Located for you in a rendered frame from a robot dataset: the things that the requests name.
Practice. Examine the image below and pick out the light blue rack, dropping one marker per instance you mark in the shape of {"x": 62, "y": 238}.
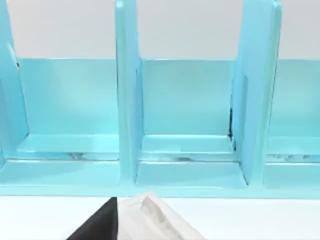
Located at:
{"x": 80, "y": 100}

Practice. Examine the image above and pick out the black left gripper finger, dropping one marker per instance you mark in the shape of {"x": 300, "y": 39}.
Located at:
{"x": 102, "y": 221}

